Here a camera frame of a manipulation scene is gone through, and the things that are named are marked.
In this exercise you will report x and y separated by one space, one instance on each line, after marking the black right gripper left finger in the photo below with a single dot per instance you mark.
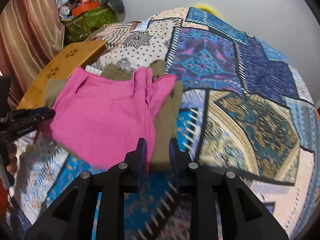
93 203

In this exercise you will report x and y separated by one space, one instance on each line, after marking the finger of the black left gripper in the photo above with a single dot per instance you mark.
28 115

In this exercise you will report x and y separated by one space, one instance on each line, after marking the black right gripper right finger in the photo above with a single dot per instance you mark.
224 195

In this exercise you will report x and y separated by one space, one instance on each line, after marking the pink pants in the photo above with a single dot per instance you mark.
101 120

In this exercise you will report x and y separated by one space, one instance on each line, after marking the left hand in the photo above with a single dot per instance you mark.
12 150

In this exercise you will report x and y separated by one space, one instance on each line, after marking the striped brown curtain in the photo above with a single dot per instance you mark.
31 36

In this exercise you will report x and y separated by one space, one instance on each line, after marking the olive green pants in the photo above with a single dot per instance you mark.
165 121

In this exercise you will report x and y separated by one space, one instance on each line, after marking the blue patchwork bedspread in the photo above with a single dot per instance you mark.
244 108

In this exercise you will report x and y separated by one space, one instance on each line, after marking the orange round box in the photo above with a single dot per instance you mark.
84 8

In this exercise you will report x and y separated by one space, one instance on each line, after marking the yellow plush toy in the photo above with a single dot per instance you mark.
208 8

